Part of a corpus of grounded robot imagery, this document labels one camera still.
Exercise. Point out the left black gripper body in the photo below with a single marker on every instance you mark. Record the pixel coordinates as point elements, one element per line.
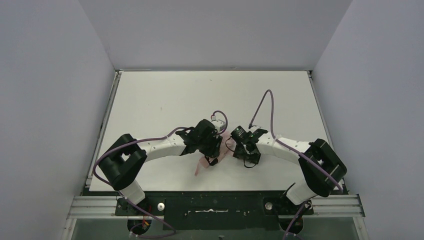
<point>214,151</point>

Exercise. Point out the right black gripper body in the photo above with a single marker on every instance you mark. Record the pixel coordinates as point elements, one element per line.
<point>240,153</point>

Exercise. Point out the pink folding umbrella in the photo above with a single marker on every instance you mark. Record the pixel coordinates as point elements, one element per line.
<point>226,149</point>

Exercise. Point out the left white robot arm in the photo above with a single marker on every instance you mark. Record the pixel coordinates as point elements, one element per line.
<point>122,162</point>

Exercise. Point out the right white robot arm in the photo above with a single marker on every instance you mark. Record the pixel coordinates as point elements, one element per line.
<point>321,167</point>

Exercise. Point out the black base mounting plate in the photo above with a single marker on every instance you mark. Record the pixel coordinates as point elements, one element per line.
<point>221,210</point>

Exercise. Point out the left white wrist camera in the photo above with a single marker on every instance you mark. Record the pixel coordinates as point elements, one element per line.
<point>220,125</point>

